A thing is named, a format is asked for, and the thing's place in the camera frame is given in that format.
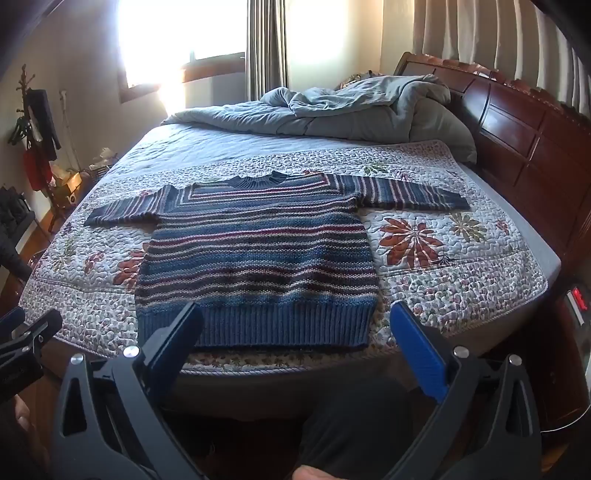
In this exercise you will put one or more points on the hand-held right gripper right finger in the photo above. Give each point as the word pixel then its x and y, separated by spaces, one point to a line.
pixel 418 350

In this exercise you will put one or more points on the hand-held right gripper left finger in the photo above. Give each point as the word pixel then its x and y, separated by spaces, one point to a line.
pixel 176 339

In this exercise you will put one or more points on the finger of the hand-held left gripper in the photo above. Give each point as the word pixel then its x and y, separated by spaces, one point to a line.
pixel 37 334
pixel 11 319

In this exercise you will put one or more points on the blue striped knit sweater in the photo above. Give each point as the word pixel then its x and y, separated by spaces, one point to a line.
pixel 258 258

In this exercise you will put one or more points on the floral quilted bedspread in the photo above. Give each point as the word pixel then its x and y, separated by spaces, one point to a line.
pixel 438 277

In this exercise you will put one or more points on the black bag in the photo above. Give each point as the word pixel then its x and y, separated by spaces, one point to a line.
pixel 14 221

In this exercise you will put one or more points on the person's dark trouser leg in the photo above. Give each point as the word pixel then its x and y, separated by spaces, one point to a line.
pixel 355 429

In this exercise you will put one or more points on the red hanging garment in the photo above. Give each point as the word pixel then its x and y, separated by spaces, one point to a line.
pixel 37 170

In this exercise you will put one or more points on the pale blue quilted bed pad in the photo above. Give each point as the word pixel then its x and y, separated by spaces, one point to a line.
pixel 221 143

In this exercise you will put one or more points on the black hanging garment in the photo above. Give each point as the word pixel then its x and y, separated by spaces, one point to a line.
pixel 44 120

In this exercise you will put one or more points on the dark wooden headboard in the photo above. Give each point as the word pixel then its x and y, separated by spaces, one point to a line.
pixel 521 138

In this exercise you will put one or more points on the wooden coat rack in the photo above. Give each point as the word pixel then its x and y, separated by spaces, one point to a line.
pixel 22 81

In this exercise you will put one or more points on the grey duvet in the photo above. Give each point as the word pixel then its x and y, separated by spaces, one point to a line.
pixel 341 108

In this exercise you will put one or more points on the grey striped curtain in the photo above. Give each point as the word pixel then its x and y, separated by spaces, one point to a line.
pixel 265 46

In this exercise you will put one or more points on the bright window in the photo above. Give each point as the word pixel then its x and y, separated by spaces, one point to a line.
pixel 180 32

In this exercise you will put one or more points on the beige pleated curtain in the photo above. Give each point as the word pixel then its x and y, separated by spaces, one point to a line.
pixel 498 32

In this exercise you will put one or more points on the power strip with red switch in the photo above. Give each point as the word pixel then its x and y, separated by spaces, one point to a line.
pixel 579 297

